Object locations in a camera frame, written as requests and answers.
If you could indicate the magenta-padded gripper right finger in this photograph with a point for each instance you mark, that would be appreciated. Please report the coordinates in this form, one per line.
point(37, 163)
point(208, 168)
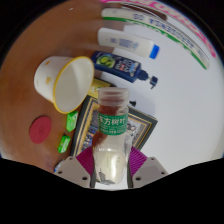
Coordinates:
point(136, 161)

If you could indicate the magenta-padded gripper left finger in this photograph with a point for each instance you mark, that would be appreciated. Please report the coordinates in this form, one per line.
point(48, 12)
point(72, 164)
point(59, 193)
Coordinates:
point(85, 161)

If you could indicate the clear plastic drink bottle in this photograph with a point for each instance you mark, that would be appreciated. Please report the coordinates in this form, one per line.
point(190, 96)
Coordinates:
point(112, 125)

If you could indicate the framed group picture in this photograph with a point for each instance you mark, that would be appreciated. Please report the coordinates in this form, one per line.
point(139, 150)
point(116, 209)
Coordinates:
point(140, 128)

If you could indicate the flat round red coaster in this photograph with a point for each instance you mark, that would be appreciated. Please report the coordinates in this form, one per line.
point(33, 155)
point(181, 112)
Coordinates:
point(40, 129)

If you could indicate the amber pump bottle yellow label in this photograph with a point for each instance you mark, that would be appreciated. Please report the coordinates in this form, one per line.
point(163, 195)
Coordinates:
point(98, 85)

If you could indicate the white cup with yellow rim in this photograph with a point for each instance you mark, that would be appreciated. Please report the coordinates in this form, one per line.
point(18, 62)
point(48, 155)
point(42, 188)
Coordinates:
point(71, 83)

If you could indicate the dark blue pump bottle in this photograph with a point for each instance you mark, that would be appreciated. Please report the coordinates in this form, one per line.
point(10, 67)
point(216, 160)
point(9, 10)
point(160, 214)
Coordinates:
point(116, 65)

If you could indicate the white lotion bottle blue cap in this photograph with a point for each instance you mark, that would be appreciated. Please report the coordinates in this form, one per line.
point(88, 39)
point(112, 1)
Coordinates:
point(123, 41)

